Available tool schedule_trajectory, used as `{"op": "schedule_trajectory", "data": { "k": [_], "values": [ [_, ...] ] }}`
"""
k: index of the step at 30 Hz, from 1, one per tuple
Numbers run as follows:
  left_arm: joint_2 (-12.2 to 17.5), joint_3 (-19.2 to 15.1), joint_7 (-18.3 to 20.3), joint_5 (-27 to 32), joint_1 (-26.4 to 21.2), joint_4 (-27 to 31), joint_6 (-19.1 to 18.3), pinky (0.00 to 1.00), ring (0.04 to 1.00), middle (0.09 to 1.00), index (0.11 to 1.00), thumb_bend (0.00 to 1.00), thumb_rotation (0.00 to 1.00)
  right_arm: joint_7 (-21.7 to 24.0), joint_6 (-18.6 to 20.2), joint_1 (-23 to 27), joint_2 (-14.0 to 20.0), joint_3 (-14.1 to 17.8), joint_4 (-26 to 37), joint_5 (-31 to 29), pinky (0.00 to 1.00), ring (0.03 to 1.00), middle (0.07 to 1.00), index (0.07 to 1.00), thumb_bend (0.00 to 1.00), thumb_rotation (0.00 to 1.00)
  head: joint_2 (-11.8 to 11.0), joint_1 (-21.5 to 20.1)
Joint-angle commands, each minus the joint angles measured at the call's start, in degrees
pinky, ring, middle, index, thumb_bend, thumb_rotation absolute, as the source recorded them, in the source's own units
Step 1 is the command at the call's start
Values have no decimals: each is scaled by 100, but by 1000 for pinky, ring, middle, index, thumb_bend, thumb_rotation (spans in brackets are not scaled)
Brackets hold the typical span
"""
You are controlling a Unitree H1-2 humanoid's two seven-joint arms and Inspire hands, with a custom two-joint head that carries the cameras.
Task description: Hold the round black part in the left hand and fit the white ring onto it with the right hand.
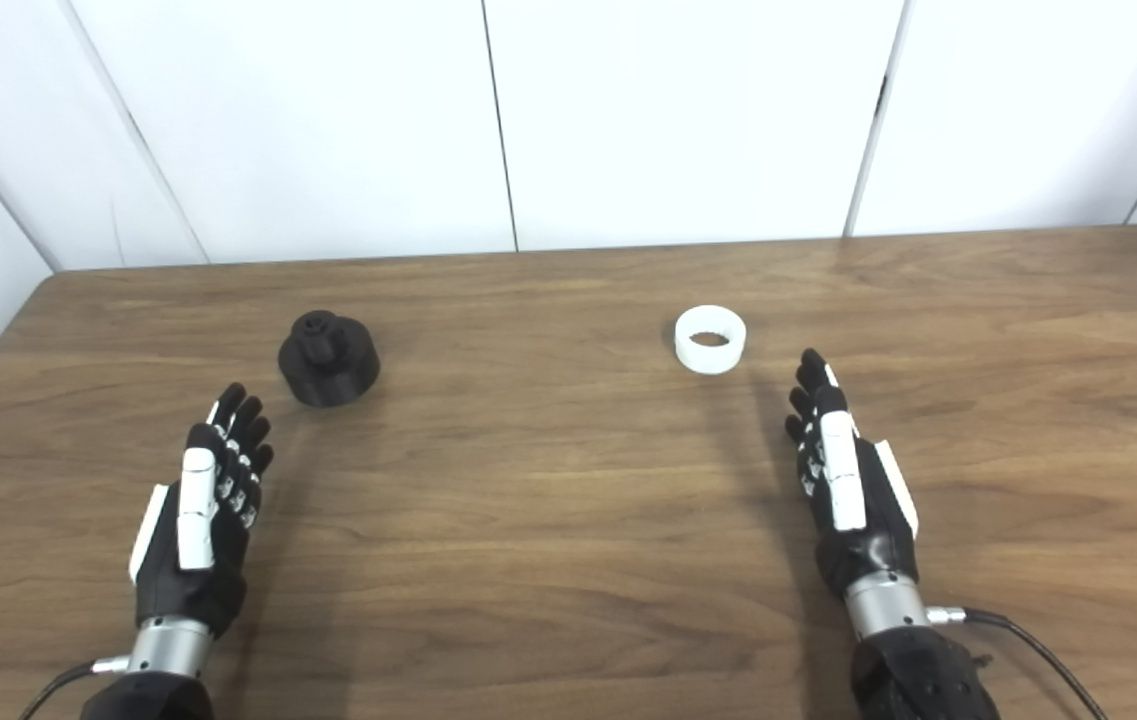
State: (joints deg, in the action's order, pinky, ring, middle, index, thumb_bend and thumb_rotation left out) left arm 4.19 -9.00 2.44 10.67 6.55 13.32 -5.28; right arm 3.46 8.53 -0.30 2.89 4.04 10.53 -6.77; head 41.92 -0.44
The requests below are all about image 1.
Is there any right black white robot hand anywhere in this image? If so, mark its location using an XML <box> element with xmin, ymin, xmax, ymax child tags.
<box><xmin>785</xmin><ymin>348</ymin><xmax>921</xmax><ymax>601</ymax></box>

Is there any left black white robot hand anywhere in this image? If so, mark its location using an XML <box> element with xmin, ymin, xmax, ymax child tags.
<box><xmin>129</xmin><ymin>383</ymin><xmax>275</xmax><ymax>639</ymax></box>

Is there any white toothed ring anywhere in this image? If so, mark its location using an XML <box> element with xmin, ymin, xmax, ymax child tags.
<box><xmin>674</xmin><ymin>305</ymin><xmax>748</xmax><ymax>376</ymax></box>

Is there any round black part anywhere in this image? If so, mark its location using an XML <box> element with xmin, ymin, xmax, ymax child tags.
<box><xmin>278</xmin><ymin>310</ymin><xmax>382</xmax><ymax>408</ymax></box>

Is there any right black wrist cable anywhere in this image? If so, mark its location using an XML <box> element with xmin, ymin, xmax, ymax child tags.
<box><xmin>926</xmin><ymin>605</ymin><xmax>1109</xmax><ymax>720</ymax></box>

